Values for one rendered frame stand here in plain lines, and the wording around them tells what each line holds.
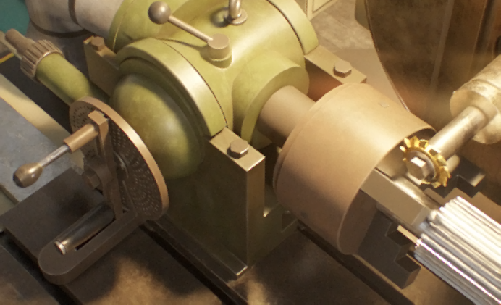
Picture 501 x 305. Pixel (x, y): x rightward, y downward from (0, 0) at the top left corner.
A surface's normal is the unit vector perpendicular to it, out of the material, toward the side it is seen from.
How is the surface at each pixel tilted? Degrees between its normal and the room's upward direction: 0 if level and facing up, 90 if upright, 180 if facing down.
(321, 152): 40
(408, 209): 35
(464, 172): 5
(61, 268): 4
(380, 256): 65
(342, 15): 0
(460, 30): 90
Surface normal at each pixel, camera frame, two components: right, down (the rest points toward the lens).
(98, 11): -0.50, 0.32
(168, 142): 0.03, 0.40
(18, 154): 0.00, -0.65
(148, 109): -0.25, -0.01
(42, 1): -0.53, 0.67
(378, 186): -0.40, -0.22
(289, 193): -0.70, 0.47
